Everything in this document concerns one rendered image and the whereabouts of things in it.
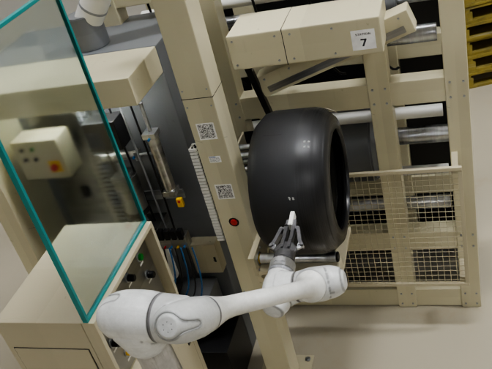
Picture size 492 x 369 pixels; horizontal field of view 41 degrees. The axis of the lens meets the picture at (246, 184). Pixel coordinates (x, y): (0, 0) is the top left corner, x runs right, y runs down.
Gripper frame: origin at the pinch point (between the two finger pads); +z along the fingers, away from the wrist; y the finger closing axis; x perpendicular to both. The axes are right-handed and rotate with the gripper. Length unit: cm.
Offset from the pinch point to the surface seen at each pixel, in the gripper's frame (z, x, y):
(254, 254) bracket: 12.7, 31.9, 25.5
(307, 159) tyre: 16.7, -14.7, -6.4
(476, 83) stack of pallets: 320, 169, -72
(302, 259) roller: 12.9, 36.1, 5.7
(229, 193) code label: 24.6, 7.2, 32.2
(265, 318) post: 15, 79, 33
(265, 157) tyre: 18.3, -15.9, 9.6
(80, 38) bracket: 60, -54, 89
